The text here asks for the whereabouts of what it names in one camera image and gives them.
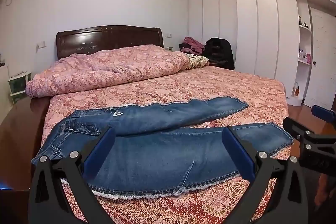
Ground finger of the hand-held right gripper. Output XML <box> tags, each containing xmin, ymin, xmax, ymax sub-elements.
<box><xmin>283</xmin><ymin>117</ymin><xmax>313</xmax><ymax>142</ymax></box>
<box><xmin>311</xmin><ymin>105</ymin><xmax>336</xmax><ymax>123</ymax></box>

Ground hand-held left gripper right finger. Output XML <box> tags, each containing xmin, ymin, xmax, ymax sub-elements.
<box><xmin>222</xmin><ymin>126</ymin><xmax>315</xmax><ymax>224</ymax></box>

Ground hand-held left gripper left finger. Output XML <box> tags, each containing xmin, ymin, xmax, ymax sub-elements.
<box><xmin>28</xmin><ymin>126</ymin><xmax>116</xmax><ymax>224</ymax></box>

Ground blue denim pants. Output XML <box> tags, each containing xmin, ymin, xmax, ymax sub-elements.
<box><xmin>31</xmin><ymin>97</ymin><xmax>294</xmax><ymax>199</ymax></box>

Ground white door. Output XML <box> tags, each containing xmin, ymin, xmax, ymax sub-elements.
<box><xmin>303</xmin><ymin>7</ymin><xmax>336</xmax><ymax>110</ymax></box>

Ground pink floral bedspread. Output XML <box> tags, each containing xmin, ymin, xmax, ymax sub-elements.
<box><xmin>42</xmin><ymin>65</ymin><xmax>288</xmax><ymax>224</ymax></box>

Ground brown wooden footboard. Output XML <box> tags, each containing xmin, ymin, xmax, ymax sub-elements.
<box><xmin>0</xmin><ymin>95</ymin><xmax>50</xmax><ymax>191</ymax></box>

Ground pink floral quilt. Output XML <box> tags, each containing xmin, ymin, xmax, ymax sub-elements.
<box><xmin>25</xmin><ymin>45</ymin><xmax>191</xmax><ymax>98</ymax></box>

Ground cream floral pillow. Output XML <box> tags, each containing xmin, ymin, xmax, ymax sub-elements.
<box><xmin>187</xmin><ymin>54</ymin><xmax>210</xmax><ymax>68</ymax></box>

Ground white wardrobe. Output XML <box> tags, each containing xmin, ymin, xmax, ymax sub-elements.
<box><xmin>188</xmin><ymin>0</ymin><xmax>336</xmax><ymax>105</ymax></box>

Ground black backpack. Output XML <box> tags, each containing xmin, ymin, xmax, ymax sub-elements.
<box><xmin>204</xmin><ymin>38</ymin><xmax>235</xmax><ymax>70</ymax></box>

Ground white green bedside cabinet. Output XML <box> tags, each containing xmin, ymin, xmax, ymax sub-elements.
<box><xmin>7</xmin><ymin>71</ymin><xmax>32</xmax><ymax>104</ymax></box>

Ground dark wooden headboard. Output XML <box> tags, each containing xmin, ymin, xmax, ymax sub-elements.
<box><xmin>56</xmin><ymin>25</ymin><xmax>164</xmax><ymax>60</ymax></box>

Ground pile of pink clothes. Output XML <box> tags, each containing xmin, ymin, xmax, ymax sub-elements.
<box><xmin>179</xmin><ymin>36</ymin><xmax>205</xmax><ymax>55</ymax></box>

